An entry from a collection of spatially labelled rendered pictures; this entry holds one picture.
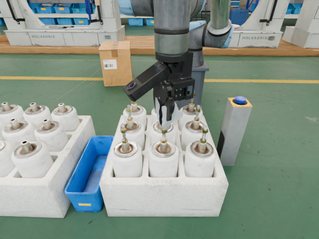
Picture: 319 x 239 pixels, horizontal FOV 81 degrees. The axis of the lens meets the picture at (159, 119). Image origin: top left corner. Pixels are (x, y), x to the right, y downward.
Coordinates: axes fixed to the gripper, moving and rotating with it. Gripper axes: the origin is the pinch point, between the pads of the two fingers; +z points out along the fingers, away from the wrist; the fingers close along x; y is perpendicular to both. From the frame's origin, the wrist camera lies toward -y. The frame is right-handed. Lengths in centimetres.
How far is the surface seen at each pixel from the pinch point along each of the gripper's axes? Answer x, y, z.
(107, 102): 86, 0, 34
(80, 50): 232, 3, 29
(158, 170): -3.3, -3.0, 14.0
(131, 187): -2.5, -11.6, 17.5
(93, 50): 224, 18, 29
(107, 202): 1.3, -19.1, 25.3
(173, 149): -1.7, 3.1, 8.9
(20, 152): 17.9, -39.0, 8.8
